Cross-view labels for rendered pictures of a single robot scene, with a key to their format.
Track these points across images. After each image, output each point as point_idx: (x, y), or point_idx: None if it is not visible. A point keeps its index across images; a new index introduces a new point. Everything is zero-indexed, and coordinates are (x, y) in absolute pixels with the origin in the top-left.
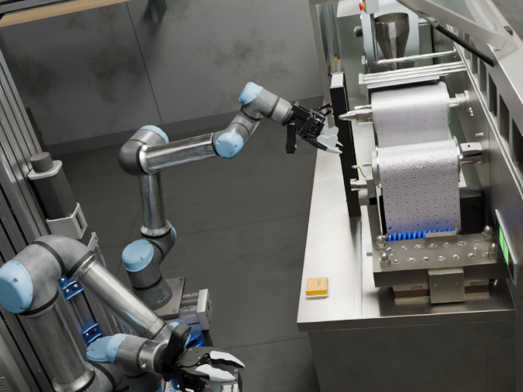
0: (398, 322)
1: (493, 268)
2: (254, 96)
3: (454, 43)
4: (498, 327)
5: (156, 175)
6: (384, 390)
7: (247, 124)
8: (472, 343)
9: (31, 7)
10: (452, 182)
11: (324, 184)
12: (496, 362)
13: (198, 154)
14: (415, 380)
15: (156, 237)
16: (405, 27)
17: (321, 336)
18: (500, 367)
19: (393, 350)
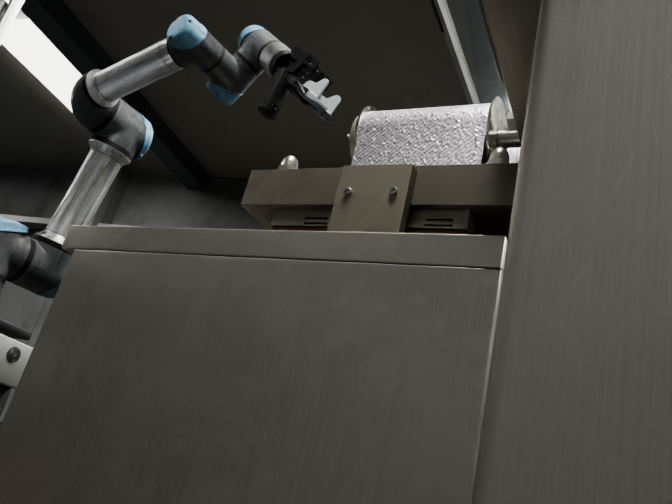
0: (236, 244)
1: (481, 177)
2: (256, 29)
3: None
4: (449, 287)
5: (104, 156)
6: (113, 469)
7: (229, 53)
8: (372, 335)
9: None
10: (473, 141)
11: None
12: (420, 423)
13: (149, 50)
14: (194, 448)
15: (43, 239)
16: None
17: (87, 264)
18: (427, 450)
19: (191, 327)
